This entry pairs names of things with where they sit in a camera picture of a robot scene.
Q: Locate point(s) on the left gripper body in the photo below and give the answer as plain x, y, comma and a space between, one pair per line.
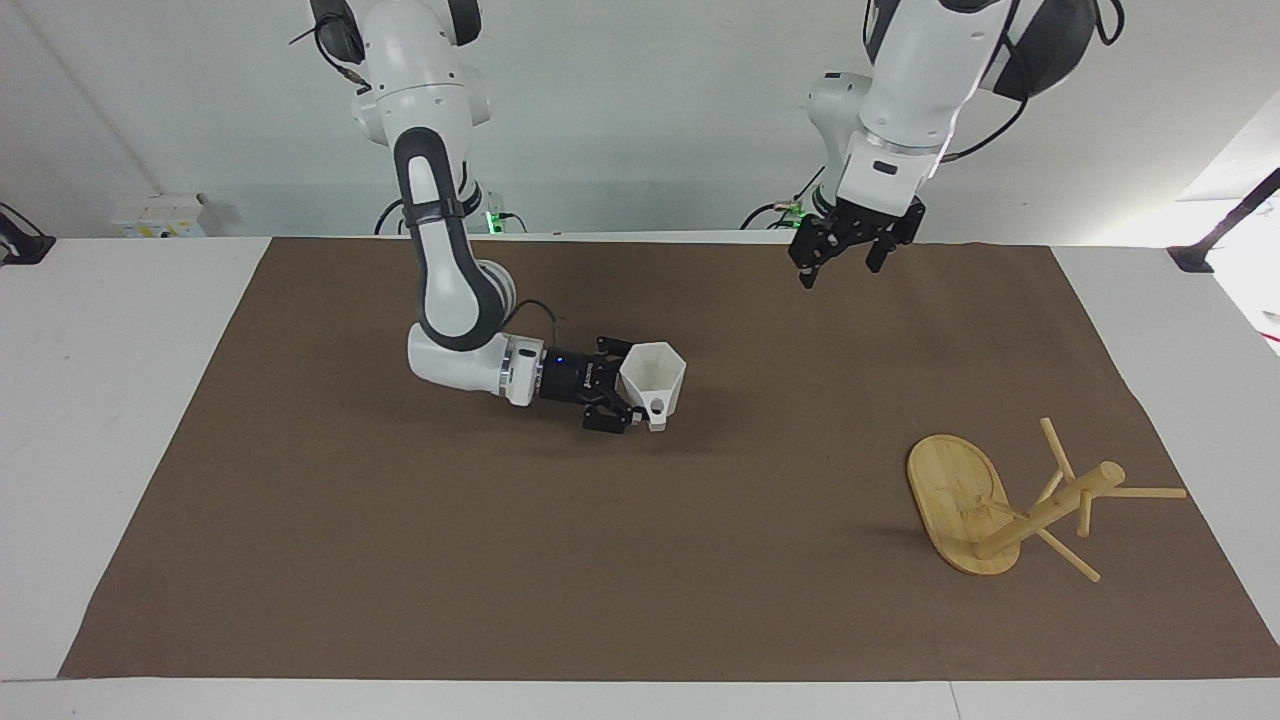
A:
870, 222

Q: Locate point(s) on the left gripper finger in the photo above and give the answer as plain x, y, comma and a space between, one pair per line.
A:
812, 255
882, 252

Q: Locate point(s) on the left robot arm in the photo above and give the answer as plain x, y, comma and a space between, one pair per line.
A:
915, 90

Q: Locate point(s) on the white socket box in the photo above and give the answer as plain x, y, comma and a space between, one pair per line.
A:
160, 216

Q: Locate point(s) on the black stand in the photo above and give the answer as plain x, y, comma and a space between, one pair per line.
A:
22, 240
1225, 225

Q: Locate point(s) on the wooden cup rack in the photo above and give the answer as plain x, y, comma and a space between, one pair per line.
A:
960, 510

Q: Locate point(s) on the white angular cup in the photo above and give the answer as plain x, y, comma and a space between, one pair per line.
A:
655, 380

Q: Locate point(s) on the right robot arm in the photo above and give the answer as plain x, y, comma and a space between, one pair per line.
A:
440, 270

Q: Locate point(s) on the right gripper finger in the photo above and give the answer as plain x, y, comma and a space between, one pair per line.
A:
606, 415
612, 349

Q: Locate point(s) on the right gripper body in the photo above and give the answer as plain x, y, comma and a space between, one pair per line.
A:
565, 375

